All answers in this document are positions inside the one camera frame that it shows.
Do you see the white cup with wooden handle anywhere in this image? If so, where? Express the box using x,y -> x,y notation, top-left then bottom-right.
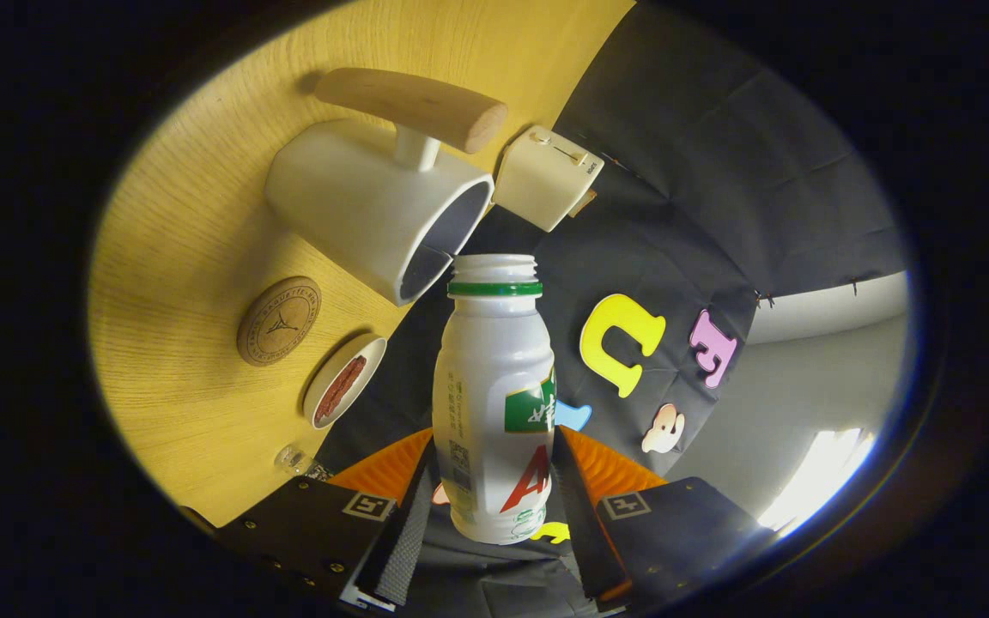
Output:
264,68 -> 508,307

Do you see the clear plastic water bottle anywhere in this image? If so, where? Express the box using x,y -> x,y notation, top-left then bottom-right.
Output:
274,444 -> 334,482

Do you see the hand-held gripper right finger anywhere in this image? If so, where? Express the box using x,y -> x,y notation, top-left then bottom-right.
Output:
551,425 -> 777,612

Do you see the wooden table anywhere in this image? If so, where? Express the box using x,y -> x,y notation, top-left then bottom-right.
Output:
87,0 -> 637,528

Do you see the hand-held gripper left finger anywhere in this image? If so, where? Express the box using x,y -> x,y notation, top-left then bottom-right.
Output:
215,427 -> 441,612

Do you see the cream toaster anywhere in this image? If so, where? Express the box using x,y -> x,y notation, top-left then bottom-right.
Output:
492,125 -> 605,233

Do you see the white juice bottle green label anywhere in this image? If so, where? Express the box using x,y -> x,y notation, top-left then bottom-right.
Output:
432,253 -> 557,545

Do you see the red meat slice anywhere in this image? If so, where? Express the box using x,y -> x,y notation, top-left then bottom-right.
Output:
315,354 -> 368,421

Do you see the black backdrop cloth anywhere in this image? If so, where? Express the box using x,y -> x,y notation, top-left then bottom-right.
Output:
314,0 -> 907,618

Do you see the round white plate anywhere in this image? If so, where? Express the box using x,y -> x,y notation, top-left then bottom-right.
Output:
303,335 -> 388,430

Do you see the round cork coaster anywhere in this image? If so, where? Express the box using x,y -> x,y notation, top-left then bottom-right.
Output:
236,276 -> 322,367

